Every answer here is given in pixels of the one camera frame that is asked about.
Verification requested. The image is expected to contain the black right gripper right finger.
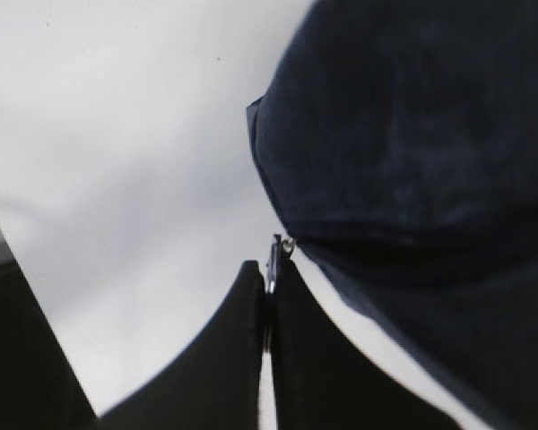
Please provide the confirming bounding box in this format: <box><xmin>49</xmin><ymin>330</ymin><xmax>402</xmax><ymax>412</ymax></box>
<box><xmin>271</xmin><ymin>259</ymin><xmax>458</xmax><ymax>430</ymax></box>

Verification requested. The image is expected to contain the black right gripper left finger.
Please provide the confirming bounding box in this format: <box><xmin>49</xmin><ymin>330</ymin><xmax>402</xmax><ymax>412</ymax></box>
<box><xmin>98</xmin><ymin>261</ymin><xmax>265</xmax><ymax>430</ymax></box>

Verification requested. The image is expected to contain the navy blue lunch bag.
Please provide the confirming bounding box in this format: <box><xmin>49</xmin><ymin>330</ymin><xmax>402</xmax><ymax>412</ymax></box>
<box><xmin>247</xmin><ymin>1</ymin><xmax>538</xmax><ymax>429</ymax></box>

